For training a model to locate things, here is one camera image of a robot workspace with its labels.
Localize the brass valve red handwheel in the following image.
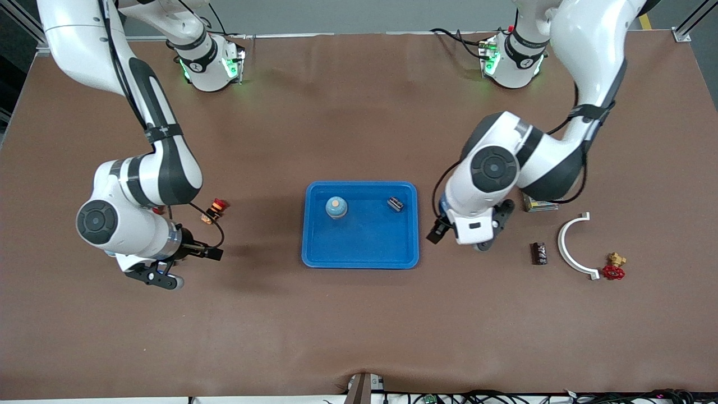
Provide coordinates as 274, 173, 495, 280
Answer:
602, 252, 627, 281

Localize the orange-bodied red emergency button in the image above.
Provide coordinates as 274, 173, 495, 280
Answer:
201, 198, 227, 225

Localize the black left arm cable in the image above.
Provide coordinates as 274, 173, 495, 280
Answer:
431, 79, 618, 225

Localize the grey metal camera post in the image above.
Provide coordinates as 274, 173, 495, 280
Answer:
345, 372, 386, 404

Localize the white curved plastic bracket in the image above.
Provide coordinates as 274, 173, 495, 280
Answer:
557, 212, 601, 280

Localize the metal mesh power supply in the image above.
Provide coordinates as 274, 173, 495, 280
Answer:
523, 194, 560, 213

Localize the blue plastic tray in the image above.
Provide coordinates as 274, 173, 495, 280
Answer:
302, 181, 420, 269

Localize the black cable bundle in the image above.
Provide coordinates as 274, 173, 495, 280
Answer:
384, 388, 718, 404

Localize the aluminium frame profile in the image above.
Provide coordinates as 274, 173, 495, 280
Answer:
671, 0, 718, 43
0, 0, 51, 55

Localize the silver table edge rail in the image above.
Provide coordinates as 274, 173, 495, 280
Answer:
135, 29, 682, 43

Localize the black base cable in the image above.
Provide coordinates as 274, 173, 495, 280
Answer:
429, 27, 494, 61
208, 3, 250, 40

